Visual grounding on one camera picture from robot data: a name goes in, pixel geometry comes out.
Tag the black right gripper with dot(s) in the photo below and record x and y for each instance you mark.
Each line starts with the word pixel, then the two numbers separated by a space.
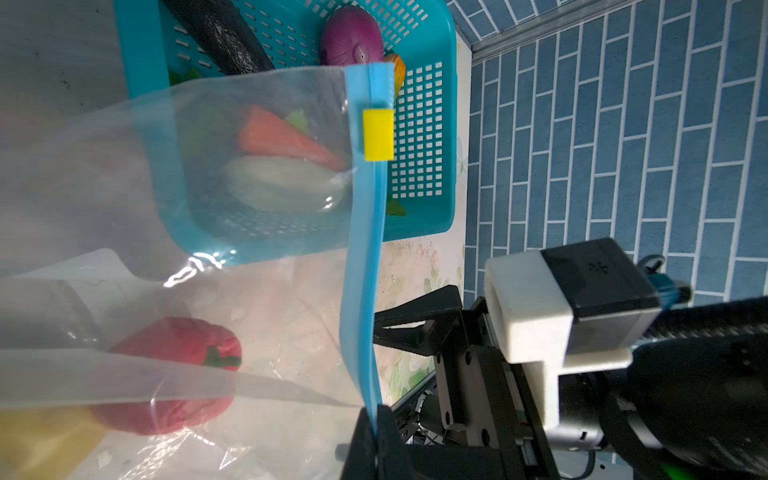
pixel 474 416

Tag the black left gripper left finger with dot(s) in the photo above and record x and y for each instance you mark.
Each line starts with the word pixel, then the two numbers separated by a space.
pixel 360 462

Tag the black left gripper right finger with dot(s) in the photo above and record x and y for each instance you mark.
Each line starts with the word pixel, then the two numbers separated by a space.
pixel 392 458

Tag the red toy pepper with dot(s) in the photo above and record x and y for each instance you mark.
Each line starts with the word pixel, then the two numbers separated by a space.
pixel 177 354

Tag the clear zip top bag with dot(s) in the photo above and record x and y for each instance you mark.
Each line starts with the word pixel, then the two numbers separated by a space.
pixel 86 262

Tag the toy corn cob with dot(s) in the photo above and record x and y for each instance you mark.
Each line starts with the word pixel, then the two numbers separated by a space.
pixel 400 71

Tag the purple toy onion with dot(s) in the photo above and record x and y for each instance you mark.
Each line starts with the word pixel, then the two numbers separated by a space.
pixel 351 36

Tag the yellow toy potato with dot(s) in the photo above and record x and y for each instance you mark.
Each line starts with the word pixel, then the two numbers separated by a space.
pixel 47 443

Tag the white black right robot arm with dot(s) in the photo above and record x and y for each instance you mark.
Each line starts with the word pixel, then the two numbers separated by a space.
pixel 692 404

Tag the white toy radish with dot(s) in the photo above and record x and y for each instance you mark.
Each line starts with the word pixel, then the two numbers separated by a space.
pixel 285 185

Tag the teal plastic basket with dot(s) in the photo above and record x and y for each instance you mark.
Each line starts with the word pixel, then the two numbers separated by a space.
pixel 193 113

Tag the orange toy carrot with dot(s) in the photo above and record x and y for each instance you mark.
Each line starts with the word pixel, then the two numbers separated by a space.
pixel 265 134

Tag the black toy eggplant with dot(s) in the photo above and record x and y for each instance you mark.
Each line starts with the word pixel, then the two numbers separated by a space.
pixel 221 31

